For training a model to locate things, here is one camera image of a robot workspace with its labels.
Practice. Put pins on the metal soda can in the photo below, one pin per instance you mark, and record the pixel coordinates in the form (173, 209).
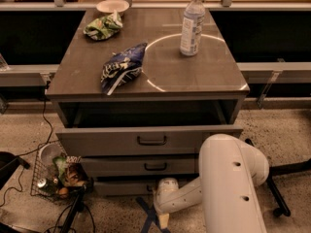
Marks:
(45, 184)

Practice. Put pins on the blue chip bag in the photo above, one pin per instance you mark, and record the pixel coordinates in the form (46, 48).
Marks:
(123, 67)

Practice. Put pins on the grey drawer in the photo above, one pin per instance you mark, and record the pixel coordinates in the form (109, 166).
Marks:
(140, 165)
(124, 188)
(123, 141)

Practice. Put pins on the black stand base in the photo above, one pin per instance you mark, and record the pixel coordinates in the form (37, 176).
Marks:
(283, 209)

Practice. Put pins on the grey drawer cabinet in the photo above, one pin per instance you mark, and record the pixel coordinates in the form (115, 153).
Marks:
(172, 89)

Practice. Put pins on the grey top drawer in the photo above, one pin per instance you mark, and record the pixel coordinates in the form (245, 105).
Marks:
(123, 141)

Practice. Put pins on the green chip bag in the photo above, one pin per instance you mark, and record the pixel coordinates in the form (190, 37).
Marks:
(103, 28)

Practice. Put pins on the wire basket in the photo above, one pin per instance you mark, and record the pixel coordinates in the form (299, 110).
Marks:
(59, 192)

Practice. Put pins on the snack bag in basket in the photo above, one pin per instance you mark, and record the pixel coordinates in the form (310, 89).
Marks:
(70, 171)

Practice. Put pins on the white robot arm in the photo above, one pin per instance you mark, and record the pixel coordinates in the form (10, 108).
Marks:
(229, 171)

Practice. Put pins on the white bowl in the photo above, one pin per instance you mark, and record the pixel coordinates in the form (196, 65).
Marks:
(110, 6)

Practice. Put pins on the black tripod leg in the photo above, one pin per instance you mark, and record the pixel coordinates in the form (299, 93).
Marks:
(77, 206)

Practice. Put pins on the clear plastic water bottle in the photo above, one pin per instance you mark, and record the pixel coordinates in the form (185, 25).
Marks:
(193, 19)

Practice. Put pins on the grey bottom drawer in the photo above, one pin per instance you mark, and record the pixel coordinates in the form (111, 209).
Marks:
(124, 188)

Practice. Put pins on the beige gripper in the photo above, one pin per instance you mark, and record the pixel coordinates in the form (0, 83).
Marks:
(160, 205)

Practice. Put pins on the grey middle drawer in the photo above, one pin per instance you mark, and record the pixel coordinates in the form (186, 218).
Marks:
(140, 165)

